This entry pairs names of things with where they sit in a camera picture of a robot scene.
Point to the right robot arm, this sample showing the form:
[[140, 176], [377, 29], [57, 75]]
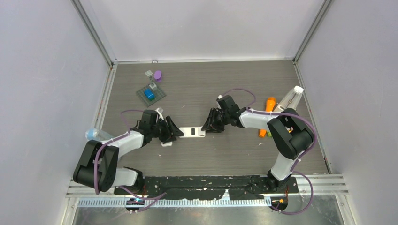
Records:
[[292, 134]]

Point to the blue lego brick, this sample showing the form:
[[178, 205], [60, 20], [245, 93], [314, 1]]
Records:
[[149, 94]]

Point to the purple plastic cup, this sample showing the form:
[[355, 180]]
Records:
[[158, 76]]

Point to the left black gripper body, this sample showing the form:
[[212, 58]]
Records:
[[161, 131]]

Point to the white remote control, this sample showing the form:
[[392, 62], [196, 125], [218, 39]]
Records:
[[166, 144]]

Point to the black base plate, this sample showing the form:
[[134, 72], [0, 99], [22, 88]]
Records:
[[245, 187]]

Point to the blue plastic bottle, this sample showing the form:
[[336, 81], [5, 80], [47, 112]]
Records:
[[97, 135]]

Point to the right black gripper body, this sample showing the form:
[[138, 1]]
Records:
[[223, 119]]

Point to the red and white remote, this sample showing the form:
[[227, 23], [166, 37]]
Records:
[[192, 132]]

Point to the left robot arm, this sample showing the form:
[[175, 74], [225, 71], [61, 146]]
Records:
[[98, 168]]

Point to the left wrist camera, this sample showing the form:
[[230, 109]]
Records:
[[160, 113]]

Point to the grey lego baseplate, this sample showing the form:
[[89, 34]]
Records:
[[159, 94]]

